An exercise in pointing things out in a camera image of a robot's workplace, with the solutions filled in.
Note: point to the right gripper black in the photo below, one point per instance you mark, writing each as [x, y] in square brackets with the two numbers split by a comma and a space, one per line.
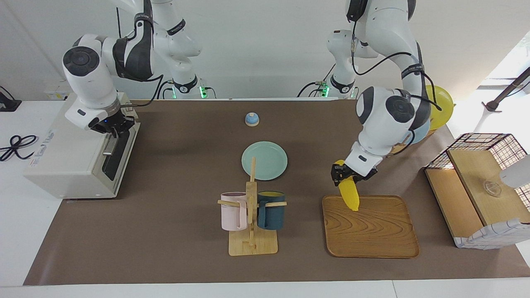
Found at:
[112, 122]

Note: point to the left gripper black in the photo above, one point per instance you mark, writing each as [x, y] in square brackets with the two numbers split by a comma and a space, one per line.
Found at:
[362, 171]

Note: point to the yellow corn cob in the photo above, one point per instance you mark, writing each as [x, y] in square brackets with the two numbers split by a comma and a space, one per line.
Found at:
[351, 194]

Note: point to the glass oven door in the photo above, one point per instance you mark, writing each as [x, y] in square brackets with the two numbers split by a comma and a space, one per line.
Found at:
[124, 157]

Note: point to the light green plate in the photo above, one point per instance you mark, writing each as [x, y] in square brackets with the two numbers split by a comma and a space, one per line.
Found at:
[269, 159]

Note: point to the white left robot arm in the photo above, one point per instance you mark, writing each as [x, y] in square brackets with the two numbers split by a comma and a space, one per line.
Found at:
[385, 111]

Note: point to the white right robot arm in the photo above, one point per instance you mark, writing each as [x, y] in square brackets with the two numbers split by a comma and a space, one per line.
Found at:
[89, 82]

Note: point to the beige toaster oven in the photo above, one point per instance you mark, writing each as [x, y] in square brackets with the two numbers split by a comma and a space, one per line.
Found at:
[62, 145]

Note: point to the wooden plate rack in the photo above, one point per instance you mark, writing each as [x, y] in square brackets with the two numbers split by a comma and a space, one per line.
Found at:
[399, 148]

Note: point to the wooden serving tray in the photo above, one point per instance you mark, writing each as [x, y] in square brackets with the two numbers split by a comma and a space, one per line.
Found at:
[370, 231]

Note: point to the dark teal mug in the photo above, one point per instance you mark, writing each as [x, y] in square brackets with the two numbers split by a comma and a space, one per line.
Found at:
[273, 215]

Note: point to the light blue plate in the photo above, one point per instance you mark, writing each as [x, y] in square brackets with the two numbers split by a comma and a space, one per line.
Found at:
[423, 134]

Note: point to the small blue lidded pot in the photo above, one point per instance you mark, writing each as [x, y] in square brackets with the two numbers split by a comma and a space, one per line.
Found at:
[252, 120]

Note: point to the black clamp base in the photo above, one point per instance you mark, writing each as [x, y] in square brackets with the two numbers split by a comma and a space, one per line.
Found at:
[8, 105]

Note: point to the yellow plate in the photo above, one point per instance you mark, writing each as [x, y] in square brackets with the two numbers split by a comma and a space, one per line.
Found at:
[443, 107]

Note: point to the wooden mug tree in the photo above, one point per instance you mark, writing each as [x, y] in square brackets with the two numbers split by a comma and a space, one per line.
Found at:
[252, 246]

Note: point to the pink mug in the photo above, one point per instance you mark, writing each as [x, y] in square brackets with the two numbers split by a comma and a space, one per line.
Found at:
[232, 215]

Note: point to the small clear glass object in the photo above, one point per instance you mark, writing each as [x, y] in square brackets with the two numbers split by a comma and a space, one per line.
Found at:
[492, 189]

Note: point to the brown table mat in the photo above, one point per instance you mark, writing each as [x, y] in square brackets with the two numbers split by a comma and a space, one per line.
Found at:
[186, 256]

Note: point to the white checked fabric liner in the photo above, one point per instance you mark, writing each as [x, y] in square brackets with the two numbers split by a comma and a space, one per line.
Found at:
[488, 238]

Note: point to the white blurred rounded object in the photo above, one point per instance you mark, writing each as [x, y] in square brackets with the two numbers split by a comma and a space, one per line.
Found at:
[517, 174]

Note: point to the black stand pole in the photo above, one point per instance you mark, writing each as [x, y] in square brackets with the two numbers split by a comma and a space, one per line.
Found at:
[507, 92]

